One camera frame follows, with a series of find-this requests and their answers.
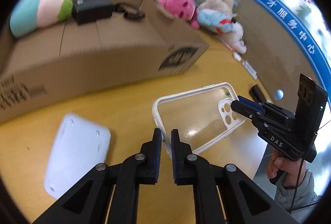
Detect clear white phone case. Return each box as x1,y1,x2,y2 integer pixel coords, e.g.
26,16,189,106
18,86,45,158
152,82,245,157

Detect white router device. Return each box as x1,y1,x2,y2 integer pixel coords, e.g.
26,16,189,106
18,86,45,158
44,113,111,199

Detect black sunglasses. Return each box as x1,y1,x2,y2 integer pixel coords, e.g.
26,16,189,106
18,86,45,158
113,2,146,21

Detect grey right sleeve forearm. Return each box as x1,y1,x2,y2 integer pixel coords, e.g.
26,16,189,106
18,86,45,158
274,169,321,212

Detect black object table edge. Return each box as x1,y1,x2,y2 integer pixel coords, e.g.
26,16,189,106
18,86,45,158
249,84,271,105

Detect right hand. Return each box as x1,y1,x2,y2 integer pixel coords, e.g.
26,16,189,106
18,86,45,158
266,149,306,188

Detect white pen item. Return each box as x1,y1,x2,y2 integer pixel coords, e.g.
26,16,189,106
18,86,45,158
242,60,258,80

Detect small white item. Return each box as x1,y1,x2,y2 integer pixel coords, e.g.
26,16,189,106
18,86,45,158
233,52,241,62

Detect blue plush toy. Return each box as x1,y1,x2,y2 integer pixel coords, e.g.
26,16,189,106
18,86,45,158
197,9,237,35

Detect beige plush toy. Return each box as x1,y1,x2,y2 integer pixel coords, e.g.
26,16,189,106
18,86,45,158
197,0,247,54

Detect brown cardboard box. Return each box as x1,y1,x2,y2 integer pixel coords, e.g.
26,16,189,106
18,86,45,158
1,0,209,122

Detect teal pink plush toy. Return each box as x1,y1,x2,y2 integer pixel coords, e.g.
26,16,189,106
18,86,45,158
10,0,73,39

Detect black camera box right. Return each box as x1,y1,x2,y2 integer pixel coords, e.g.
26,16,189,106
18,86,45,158
295,74,328,139

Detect black cable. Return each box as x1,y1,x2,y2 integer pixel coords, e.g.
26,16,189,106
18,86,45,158
288,120,331,214

